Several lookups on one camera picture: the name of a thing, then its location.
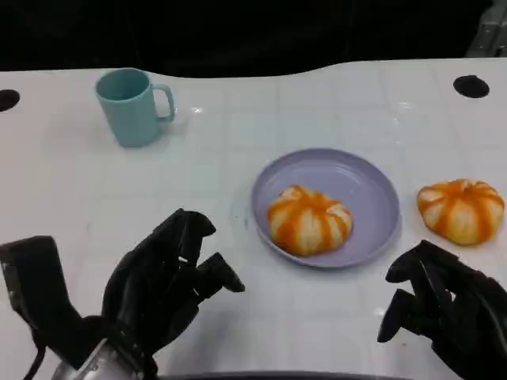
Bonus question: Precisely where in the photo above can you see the orange and white bread roll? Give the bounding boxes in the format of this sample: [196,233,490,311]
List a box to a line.
[267,184,353,257]
[417,178,507,247]

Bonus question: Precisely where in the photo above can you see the pale green mug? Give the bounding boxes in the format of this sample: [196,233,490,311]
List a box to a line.
[95,67,177,149]

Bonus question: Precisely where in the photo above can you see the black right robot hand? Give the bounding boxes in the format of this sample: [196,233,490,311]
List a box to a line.
[376,239,507,380]

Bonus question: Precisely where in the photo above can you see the black table cable hole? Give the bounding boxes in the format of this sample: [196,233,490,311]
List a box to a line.
[453,74,491,99]
[0,89,21,112]

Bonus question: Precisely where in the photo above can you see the grey metal frame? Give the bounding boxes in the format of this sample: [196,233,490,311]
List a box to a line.
[465,0,507,59]

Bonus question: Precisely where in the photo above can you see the lilac plate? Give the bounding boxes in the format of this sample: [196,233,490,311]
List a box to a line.
[250,147,401,269]

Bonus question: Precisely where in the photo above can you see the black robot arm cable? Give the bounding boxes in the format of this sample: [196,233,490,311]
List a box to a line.
[22,342,45,380]

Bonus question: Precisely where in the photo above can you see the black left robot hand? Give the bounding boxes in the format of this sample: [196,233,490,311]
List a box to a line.
[101,207,246,357]

